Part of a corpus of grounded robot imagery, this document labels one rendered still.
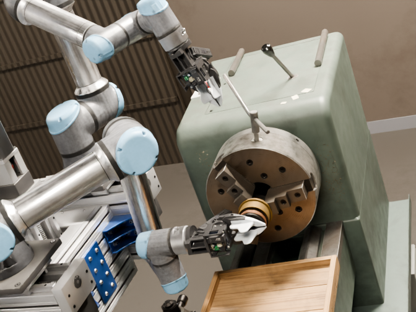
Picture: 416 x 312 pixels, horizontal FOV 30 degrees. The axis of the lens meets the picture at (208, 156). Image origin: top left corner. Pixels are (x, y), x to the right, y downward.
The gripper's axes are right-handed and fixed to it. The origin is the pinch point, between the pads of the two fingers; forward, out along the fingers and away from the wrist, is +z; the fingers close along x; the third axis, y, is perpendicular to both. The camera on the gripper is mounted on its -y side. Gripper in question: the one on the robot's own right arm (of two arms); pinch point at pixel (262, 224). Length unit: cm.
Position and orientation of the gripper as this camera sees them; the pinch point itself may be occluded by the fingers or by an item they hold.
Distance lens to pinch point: 204.8
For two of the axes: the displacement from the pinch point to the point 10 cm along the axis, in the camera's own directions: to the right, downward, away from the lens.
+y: -2.5, 4.9, -8.4
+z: 9.2, -1.7, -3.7
